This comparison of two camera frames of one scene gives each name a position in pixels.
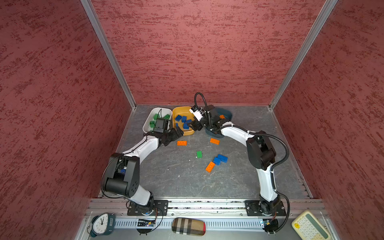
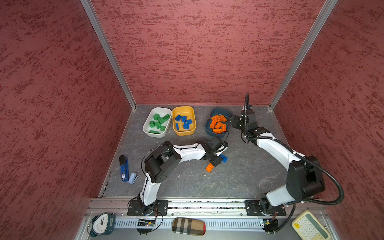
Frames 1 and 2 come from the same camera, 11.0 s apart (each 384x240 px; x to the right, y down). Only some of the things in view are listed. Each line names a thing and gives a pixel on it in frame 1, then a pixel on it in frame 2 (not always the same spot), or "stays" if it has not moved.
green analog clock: [103, 224] stays
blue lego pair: [217, 160] stays
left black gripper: [175, 136] to [217, 161]
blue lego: [178, 118] stays
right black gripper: [196, 123] to [237, 119]
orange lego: [210, 166] stays
